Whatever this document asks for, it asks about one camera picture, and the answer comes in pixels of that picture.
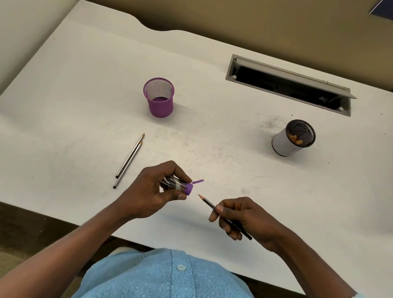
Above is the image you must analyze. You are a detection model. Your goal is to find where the person's right hand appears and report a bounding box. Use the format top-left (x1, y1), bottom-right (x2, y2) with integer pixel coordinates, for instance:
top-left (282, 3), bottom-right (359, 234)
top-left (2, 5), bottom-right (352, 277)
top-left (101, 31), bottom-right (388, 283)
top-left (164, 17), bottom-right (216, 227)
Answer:
top-left (206, 193), bottom-right (291, 254)

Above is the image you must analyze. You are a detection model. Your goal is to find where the person's left hand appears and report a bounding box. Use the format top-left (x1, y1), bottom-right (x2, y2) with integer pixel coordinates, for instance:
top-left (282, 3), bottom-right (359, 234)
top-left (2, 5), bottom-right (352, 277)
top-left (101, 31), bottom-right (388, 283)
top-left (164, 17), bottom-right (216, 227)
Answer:
top-left (112, 155), bottom-right (195, 226)

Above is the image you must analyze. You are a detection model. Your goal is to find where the black silver striped pencil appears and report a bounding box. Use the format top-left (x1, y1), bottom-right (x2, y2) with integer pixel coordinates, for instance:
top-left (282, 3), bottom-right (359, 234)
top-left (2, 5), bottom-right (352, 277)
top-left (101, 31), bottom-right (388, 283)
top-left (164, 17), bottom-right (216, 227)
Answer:
top-left (112, 138), bottom-right (144, 192)
top-left (116, 130), bottom-right (146, 181)
top-left (193, 193), bottom-right (257, 241)

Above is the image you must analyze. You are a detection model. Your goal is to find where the purple clear tube sharpener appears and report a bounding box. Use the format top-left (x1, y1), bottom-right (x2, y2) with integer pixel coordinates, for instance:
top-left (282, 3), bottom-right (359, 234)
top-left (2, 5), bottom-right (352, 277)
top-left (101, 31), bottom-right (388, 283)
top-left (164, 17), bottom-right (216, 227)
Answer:
top-left (158, 174), bottom-right (205, 198)

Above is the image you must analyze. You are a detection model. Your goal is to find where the purple mesh pencil cup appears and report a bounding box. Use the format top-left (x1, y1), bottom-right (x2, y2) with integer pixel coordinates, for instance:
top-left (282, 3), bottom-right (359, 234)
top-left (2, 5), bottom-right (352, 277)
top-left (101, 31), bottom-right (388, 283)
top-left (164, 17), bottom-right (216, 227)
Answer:
top-left (140, 75), bottom-right (177, 120)

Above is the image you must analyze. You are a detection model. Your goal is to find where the person's left forearm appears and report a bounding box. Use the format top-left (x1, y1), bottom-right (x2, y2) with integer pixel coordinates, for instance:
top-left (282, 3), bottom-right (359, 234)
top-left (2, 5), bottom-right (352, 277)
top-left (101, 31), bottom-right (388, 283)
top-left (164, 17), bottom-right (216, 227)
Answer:
top-left (0, 188), bottom-right (135, 298)

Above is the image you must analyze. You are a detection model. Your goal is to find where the person's right forearm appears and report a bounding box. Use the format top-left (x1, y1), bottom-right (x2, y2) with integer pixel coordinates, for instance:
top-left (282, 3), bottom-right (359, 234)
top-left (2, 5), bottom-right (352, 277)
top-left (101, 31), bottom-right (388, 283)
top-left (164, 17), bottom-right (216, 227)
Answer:
top-left (264, 228), bottom-right (363, 298)

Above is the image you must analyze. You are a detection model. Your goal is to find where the white shoe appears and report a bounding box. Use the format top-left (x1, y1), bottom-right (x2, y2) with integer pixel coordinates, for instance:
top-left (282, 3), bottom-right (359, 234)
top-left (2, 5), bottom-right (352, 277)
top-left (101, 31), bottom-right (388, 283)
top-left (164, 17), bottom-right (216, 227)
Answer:
top-left (112, 244), bottom-right (139, 258)

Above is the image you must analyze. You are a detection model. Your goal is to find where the white cup with black rim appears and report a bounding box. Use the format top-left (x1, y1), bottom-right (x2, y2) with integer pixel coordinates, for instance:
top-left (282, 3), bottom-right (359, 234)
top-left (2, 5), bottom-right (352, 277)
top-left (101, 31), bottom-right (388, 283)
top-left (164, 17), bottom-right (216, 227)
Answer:
top-left (270, 117), bottom-right (318, 160)

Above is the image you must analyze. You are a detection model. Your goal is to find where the light blue patterned shirt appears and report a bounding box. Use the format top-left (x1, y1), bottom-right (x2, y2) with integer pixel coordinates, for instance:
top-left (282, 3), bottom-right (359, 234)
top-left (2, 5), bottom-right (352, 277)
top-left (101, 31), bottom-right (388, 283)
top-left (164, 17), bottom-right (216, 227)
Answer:
top-left (67, 238), bottom-right (393, 298)

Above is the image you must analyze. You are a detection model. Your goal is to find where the tan back partition panel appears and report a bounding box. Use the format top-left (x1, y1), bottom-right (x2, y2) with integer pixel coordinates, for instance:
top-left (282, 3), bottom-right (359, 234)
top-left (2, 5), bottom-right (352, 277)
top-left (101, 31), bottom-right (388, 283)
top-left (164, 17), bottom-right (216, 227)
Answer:
top-left (54, 0), bottom-right (393, 93)

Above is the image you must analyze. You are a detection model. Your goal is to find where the grey desk cable tray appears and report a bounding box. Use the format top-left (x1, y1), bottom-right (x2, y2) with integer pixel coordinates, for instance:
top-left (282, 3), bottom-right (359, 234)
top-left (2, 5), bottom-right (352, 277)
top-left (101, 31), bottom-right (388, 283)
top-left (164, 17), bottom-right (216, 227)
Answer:
top-left (222, 53), bottom-right (361, 118)

